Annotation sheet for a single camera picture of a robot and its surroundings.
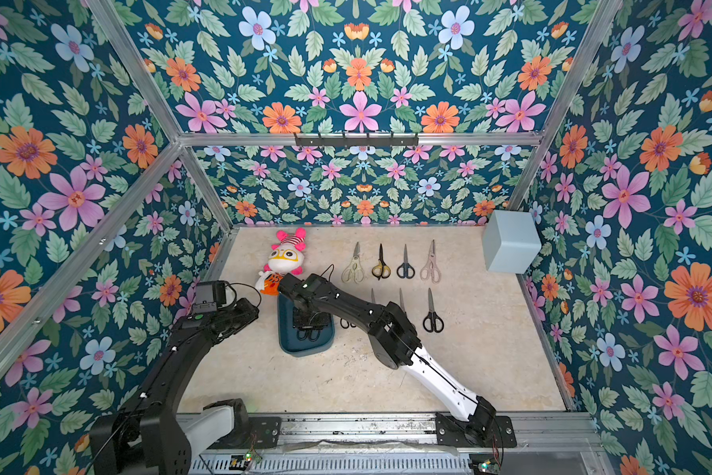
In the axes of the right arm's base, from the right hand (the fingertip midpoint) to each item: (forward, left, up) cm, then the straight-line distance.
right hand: (305, 327), depth 92 cm
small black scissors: (+23, -32, 0) cm, 40 cm away
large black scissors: (+4, -40, -1) cm, 40 cm away
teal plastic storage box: (-4, +1, -1) cm, 5 cm away
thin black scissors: (+2, -12, -1) cm, 13 cm away
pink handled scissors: (+25, -42, -2) cm, 49 cm away
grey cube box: (+26, -67, +13) cm, 73 cm away
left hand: (+1, +12, +10) cm, 16 cm away
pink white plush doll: (+23, +11, +7) cm, 26 cm away
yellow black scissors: (+23, -23, 0) cm, 32 cm away
